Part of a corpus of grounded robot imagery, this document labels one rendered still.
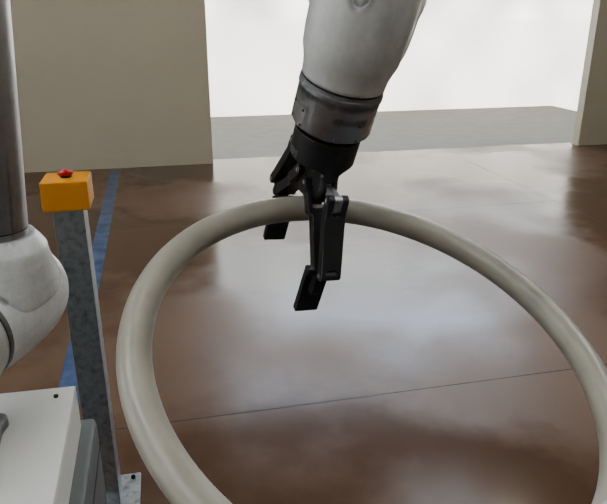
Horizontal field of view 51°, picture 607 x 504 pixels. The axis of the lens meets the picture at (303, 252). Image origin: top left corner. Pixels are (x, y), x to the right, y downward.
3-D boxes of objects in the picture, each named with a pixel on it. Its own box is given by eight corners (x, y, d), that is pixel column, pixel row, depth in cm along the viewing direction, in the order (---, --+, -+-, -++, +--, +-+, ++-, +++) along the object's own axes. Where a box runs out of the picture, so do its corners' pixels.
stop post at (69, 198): (141, 474, 218) (107, 164, 180) (139, 516, 200) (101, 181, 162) (80, 482, 214) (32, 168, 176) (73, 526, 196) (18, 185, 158)
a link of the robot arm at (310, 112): (317, 98, 61) (303, 150, 65) (399, 103, 65) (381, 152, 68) (289, 56, 67) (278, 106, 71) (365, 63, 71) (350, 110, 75)
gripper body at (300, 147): (286, 106, 71) (270, 175, 77) (310, 147, 65) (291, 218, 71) (346, 109, 74) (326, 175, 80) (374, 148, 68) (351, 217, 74)
